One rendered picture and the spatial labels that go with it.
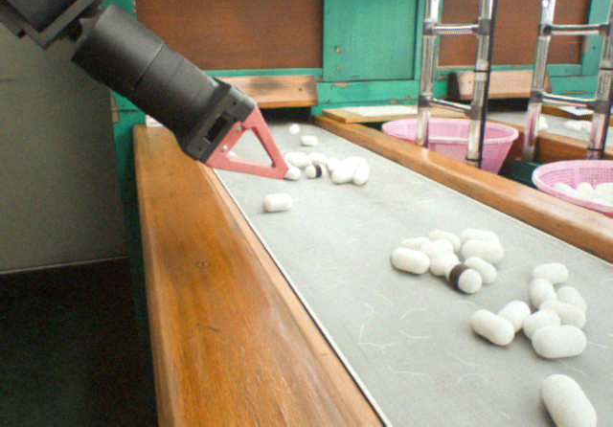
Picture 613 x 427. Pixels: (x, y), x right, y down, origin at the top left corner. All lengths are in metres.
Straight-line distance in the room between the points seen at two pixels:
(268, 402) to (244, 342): 0.06
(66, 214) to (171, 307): 1.74
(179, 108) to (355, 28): 0.93
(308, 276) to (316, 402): 0.20
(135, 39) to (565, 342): 0.37
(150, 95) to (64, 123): 1.60
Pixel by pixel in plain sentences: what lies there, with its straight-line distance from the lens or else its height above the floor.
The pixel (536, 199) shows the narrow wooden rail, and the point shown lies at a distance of 0.66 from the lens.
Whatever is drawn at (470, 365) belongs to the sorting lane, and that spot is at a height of 0.74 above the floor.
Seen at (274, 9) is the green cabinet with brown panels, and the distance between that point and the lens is 1.25.
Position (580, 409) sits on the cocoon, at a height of 0.76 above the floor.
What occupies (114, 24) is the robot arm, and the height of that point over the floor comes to 0.96.
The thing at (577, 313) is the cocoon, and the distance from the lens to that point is 0.43.
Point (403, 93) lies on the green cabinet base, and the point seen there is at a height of 0.81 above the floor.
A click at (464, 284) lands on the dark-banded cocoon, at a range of 0.45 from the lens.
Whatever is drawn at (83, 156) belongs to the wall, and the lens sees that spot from 2.04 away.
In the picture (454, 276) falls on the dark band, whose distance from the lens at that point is 0.46.
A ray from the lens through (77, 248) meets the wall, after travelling 2.15.
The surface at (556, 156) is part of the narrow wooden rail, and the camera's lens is 1.07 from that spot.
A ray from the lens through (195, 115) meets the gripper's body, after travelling 0.43.
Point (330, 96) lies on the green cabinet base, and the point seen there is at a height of 0.81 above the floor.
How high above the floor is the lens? 0.95
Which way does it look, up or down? 17 degrees down
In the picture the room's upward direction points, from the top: straight up
